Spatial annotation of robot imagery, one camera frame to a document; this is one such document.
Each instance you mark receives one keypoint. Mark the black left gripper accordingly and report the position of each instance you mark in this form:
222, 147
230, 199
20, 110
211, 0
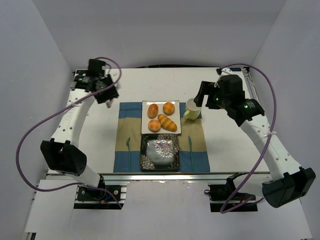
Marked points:
105, 93

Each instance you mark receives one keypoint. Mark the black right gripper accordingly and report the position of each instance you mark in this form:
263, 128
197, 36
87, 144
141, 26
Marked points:
208, 90

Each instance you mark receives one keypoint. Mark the metal tongs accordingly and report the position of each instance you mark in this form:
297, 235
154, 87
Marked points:
110, 102

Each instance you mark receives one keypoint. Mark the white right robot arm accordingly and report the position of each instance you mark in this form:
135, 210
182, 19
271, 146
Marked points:
289, 180

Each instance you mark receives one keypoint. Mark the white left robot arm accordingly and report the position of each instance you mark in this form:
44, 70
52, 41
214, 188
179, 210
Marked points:
61, 152

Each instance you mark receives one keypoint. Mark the round bread roll top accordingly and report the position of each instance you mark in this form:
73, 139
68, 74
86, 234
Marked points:
168, 108

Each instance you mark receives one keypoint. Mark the round bread roll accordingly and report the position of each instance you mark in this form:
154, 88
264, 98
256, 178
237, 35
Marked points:
168, 108
154, 125

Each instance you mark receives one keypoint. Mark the striped long bread roll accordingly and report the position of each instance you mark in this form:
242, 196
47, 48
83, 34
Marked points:
167, 123

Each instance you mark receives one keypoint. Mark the oval bread roll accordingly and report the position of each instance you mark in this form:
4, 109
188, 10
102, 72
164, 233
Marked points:
152, 111

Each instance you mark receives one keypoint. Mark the round bread roll bottom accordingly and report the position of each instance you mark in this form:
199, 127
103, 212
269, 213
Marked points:
154, 125

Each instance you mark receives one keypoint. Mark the pale yellow mug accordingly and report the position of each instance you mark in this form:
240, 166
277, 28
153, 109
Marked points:
192, 111

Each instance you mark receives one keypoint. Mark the teal knife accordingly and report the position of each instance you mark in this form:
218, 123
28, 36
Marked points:
191, 153

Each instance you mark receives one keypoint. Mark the white square plate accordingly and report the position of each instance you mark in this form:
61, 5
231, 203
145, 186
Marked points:
175, 117

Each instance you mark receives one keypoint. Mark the teal fork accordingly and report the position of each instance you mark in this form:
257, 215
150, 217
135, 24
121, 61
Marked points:
129, 153

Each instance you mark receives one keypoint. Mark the blue and beige placemat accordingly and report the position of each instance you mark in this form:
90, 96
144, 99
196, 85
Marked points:
129, 125

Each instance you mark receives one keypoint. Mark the black floral square plate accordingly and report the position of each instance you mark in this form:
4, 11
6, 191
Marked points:
160, 152

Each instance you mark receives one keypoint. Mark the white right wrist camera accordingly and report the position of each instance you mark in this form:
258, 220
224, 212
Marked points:
221, 72

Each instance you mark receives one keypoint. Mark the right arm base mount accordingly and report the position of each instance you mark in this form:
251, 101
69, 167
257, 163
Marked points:
220, 188

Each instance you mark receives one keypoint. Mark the aluminium frame rail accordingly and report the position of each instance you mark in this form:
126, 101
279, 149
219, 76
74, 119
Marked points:
165, 176

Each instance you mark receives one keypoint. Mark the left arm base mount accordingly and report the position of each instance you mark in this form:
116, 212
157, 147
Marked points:
113, 199

